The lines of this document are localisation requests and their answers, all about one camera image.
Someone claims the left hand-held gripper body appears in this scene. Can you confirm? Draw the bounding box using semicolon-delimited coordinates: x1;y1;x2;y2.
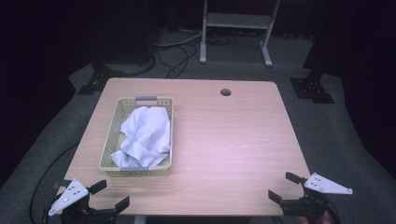
47;177;125;224

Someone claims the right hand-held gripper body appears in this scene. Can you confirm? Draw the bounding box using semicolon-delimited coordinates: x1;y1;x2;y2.
279;172;354;217

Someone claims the beige plastic basket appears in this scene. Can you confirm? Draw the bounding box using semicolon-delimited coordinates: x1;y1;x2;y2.
98;95;175;177

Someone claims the white cloth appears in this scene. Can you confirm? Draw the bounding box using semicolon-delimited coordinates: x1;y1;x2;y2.
110;105;172;169

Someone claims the person's right hand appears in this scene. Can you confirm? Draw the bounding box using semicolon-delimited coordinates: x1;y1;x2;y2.
297;212;336;224

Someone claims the grey tab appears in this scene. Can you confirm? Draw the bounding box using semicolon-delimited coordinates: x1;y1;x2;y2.
51;179;73;190

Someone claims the black stand base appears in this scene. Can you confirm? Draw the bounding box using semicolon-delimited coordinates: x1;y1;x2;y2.
78;61;125;96
289;66;336;105

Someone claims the white metal stand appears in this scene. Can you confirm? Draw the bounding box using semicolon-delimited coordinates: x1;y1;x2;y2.
199;0;281;68

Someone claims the long black floor cable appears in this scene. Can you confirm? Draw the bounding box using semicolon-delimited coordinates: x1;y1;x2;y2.
29;142;80;224

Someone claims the thick black cable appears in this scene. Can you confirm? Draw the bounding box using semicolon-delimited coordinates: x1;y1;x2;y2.
122;54;157;78

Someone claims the thin black cable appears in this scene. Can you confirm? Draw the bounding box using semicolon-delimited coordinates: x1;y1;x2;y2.
163;43;199;79

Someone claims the white cable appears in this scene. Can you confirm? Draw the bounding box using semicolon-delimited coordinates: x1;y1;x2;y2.
155;30;204;49

